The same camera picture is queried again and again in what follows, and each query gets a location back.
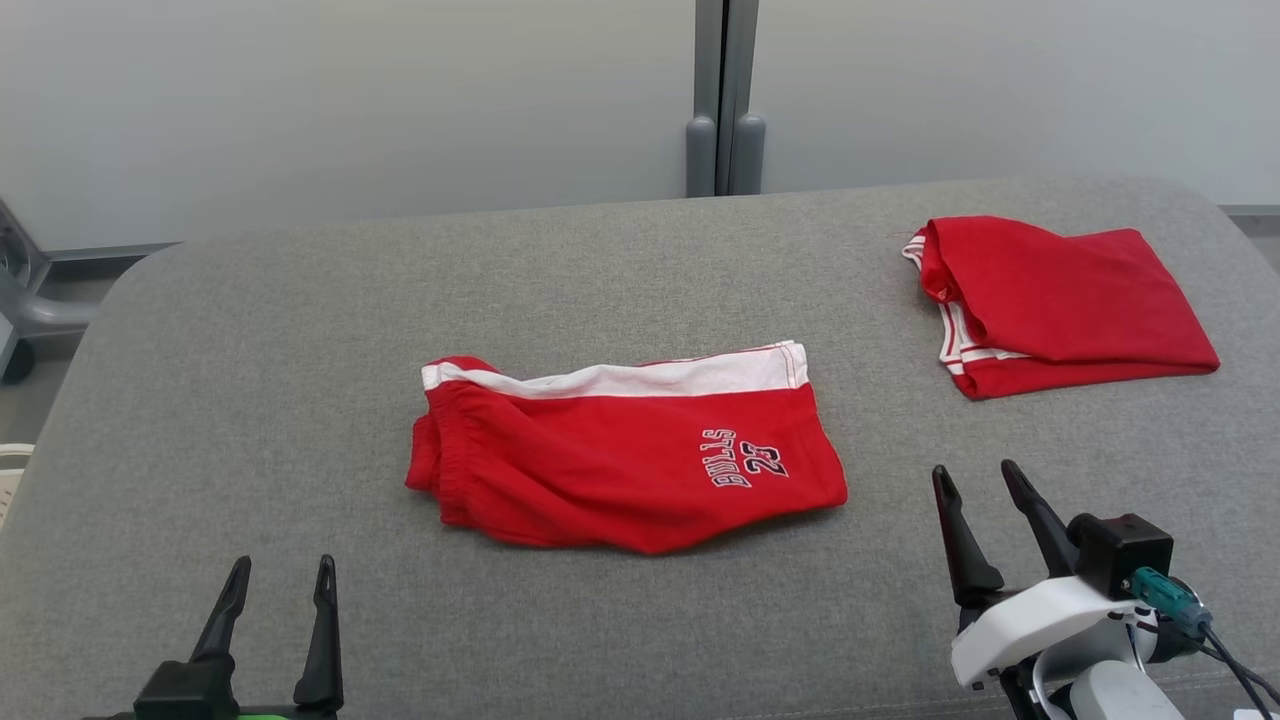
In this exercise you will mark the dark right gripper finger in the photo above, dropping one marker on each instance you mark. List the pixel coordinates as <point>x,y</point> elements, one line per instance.
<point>968,560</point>
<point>1045,520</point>

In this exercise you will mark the red white basketball jersey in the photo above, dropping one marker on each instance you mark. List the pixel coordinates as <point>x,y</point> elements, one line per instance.
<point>1070,300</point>

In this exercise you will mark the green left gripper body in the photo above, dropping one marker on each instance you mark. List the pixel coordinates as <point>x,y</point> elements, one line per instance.
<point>290,712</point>

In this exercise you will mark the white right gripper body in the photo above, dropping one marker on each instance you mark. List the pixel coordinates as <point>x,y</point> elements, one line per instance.
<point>1040,620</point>

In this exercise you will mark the grey metal wheeled frame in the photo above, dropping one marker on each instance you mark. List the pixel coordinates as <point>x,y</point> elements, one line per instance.
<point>30,300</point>

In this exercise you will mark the grey partition post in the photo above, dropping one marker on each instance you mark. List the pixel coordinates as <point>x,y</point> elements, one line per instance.
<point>745,100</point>
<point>703,100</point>

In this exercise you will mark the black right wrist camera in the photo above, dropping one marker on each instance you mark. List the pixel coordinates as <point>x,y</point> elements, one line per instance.
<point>1125,550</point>

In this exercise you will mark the red white shorts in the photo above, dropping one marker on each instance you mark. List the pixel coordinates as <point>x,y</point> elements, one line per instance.
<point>600,470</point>

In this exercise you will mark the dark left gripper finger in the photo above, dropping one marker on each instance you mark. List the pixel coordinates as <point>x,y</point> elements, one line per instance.
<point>225,620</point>
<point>322,650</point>

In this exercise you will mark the white plastic laundry basket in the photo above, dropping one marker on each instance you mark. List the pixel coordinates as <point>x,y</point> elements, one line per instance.
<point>12,480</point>

